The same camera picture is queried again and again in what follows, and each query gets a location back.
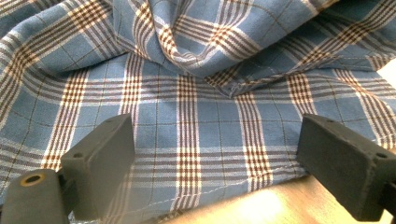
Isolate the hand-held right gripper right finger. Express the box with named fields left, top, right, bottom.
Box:
left=296, top=113, right=396, bottom=222

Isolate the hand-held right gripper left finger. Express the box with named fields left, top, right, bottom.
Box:
left=60, top=113, right=136, bottom=221

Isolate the blue plaid shirt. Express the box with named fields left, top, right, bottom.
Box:
left=0, top=0, right=396, bottom=224

